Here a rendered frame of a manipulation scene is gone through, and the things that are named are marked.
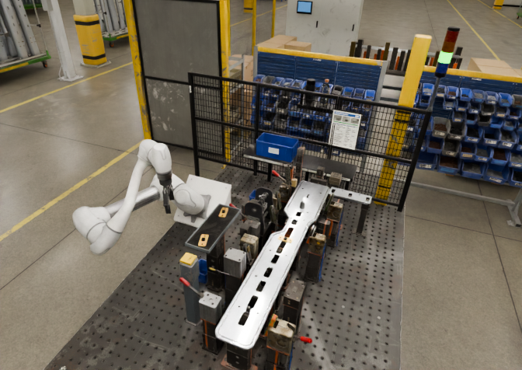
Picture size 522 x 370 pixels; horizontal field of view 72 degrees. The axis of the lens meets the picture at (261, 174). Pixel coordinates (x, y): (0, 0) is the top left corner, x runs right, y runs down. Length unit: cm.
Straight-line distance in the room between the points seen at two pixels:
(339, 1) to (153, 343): 769
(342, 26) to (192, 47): 493
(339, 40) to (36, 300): 742
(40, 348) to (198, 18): 331
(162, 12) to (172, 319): 332
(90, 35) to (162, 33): 501
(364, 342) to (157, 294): 118
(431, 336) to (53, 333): 280
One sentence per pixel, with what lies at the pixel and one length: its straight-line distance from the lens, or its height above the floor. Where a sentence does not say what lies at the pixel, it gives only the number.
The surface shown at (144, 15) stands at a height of 176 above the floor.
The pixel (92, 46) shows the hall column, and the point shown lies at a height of 47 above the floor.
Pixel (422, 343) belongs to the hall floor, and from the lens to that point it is 316.
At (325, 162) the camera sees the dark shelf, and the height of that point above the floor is 103.
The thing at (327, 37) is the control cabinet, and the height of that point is 84.
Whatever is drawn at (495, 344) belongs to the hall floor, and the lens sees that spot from 342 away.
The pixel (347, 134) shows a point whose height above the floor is 127.
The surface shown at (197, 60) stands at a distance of 435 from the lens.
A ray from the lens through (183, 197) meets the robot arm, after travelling 244.
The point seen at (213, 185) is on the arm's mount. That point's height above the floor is 94.
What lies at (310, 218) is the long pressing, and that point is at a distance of 230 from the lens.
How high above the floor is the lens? 242
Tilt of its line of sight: 32 degrees down
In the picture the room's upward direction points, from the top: 2 degrees clockwise
